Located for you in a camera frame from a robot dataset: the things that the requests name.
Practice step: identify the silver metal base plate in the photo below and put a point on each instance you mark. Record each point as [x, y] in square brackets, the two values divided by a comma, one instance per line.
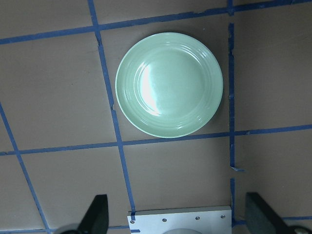
[201, 220]

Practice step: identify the light green ceramic plate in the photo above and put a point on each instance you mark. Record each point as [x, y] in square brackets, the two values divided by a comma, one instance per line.
[169, 85]

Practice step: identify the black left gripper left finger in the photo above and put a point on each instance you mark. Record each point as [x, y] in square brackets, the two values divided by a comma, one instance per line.
[95, 220]

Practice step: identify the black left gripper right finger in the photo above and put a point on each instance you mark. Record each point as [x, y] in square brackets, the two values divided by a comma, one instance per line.
[260, 218]

